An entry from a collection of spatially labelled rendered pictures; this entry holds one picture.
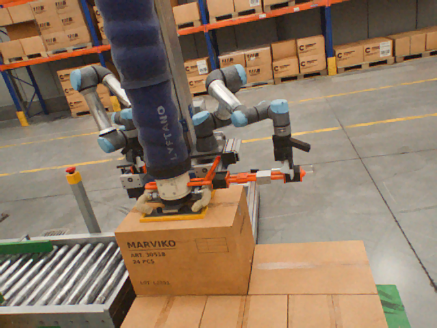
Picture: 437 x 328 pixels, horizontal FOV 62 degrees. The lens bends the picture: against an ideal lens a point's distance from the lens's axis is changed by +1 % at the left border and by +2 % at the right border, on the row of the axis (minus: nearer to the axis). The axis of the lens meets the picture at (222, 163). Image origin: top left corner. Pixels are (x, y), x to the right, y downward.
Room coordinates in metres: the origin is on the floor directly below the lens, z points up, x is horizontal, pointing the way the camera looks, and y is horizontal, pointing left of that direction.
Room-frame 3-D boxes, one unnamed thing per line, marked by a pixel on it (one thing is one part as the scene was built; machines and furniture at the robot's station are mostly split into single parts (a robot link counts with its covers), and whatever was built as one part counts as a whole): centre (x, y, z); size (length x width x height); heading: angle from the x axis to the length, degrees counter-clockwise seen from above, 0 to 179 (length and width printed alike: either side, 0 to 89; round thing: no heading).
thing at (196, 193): (1.67, 0.26, 1.01); 0.34 x 0.25 x 0.06; 75
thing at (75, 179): (2.39, 1.04, 0.50); 0.07 x 0.07 x 1.00; 75
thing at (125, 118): (2.00, 0.46, 1.38); 0.09 x 0.08 x 0.11; 40
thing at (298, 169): (1.51, -0.31, 1.07); 0.08 x 0.07 x 0.05; 75
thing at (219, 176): (1.61, 0.02, 1.07); 0.10 x 0.08 x 0.06; 165
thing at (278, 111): (1.53, -0.29, 1.37); 0.09 x 0.08 x 0.11; 18
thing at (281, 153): (1.52, -0.29, 1.21); 0.09 x 0.08 x 0.12; 74
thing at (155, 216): (1.58, 0.29, 0.97); 0.34 x 0.10 x 0.05; 75
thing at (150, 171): (1.68, 0.26, 1.19); 0.23 x 0.23 x 0.04
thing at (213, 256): (1.65, 0.25, 0.75); 0.60 x 0.40 x 0.40; 74
